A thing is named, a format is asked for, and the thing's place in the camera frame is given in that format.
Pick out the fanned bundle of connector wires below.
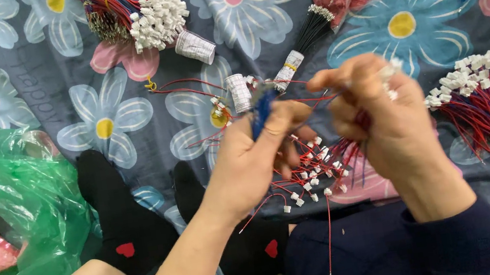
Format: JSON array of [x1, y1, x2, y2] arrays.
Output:
[[418, 50, 490, 178]]

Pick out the floral grey bedsheet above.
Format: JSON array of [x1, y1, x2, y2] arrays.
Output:
[[0, 0, 490, 275]]

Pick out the navy blue right sleeve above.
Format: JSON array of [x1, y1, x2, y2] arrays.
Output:
[[398, 194, 490, 275]]

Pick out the person's left hand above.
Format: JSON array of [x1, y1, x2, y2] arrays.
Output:
[[194, 97, 329, 226]]

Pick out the printed paper roll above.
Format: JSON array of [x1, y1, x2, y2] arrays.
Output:
[[172, 25, 219, 70]]

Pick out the black wire bundle paper label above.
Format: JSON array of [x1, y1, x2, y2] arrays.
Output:
[[262, 1, 345, 93]]

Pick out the banded bundle of connector wires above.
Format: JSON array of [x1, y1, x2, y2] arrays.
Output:
[[75, 0, 195, 63]]

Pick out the black sock red heart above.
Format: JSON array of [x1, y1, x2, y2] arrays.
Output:
[[73, 138, 187, 275], [169, 146, 298, 275]]

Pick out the person's right hand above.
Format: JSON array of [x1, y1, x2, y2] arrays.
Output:
[[304, 44, 448, 195]]

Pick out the long single red wire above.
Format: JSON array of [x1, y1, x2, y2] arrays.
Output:
[[316, 193, 342, 275]]

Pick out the few red wires with connectors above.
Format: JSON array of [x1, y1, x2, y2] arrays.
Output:
[[151, 72, 239, 153]]

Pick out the small bunch of blue wires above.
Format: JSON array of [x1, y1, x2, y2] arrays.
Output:
[[245, 85, 283, 142]]

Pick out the loose pile of connector wires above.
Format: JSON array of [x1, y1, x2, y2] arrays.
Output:
[[226, 124, 378, 234]]

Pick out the small paper-wrapped wire roll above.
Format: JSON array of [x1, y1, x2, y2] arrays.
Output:
[[224, 72, 255, 115]]

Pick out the green plastic bag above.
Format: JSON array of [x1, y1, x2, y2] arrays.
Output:
[[0, 116, 107, 275]]

